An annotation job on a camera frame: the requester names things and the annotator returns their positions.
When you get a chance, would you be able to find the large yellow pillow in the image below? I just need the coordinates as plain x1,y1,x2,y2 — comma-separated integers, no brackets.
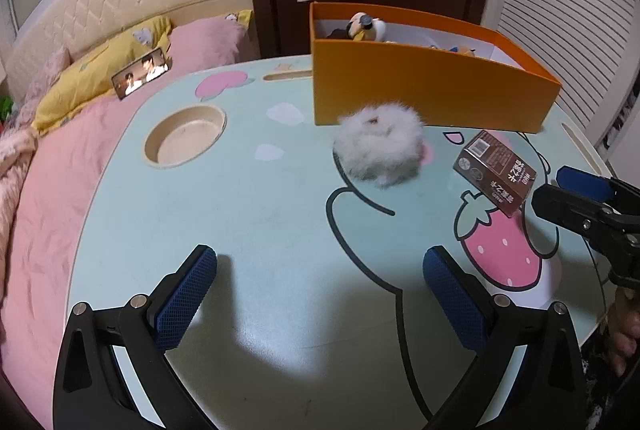
31,16,174,135

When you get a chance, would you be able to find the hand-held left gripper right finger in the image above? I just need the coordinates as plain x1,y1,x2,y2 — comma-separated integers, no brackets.
422,246,588,430

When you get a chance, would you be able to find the small brown carton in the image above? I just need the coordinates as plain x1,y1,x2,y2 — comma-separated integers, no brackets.
452,130,537,218

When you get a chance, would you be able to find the pink floral blanket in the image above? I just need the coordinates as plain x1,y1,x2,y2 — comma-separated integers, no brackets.
0,50,71,261

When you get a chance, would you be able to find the person's right hand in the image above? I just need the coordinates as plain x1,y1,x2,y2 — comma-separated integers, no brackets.
607,287,640,379

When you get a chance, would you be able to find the small yellow cartoon pillow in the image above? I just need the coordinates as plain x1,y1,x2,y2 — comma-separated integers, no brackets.
222,10,254,31

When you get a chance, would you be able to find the cartoon figure doll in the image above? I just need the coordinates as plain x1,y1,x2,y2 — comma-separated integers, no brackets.
327,12,389,43

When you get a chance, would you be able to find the pink duvet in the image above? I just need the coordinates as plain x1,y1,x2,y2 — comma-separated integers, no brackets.
0,97,151,426

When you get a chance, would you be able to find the phone playing video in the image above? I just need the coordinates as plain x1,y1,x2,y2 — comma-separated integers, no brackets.
111,48,171,101

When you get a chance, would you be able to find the white louvred door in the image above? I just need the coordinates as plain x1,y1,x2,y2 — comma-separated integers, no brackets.
482,0,640,147

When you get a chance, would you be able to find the pink pillow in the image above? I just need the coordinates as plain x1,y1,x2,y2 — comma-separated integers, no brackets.
167,17,251,71

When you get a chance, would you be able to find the brown plush toy blue patch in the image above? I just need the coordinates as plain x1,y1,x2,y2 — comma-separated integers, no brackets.
429,44,490,58

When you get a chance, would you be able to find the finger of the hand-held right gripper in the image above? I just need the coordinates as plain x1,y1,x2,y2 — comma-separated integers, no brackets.
531,184,640,258
556,166,640,213

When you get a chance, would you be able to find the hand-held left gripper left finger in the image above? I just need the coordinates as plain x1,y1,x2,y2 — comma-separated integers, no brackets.
52,244,218,430

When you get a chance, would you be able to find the person's patterned clothing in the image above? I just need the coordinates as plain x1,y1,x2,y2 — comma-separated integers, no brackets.
579,335,623,416

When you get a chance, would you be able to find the orange cardboard box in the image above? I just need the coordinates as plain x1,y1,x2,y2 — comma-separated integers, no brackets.
308,2,563,134

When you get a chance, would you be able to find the white fluffy scrunchie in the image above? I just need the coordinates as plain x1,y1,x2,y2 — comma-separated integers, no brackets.
332,102,429,189

